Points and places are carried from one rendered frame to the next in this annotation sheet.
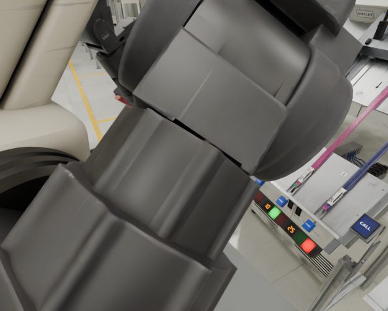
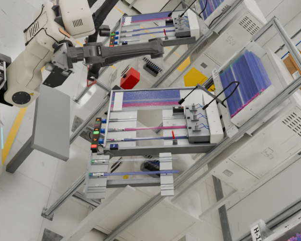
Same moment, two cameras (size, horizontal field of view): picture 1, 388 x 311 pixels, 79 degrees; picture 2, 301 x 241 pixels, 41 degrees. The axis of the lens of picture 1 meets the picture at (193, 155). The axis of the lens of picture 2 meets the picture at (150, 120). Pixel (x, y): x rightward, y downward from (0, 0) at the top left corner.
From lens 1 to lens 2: 2.04 m
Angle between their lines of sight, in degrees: 9
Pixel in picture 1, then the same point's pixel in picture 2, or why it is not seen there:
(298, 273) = (82, 207)
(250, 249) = (71, 177)
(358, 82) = (172, 119)
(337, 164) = (132, 133)
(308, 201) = (110, 136)
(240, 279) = (61, 131)
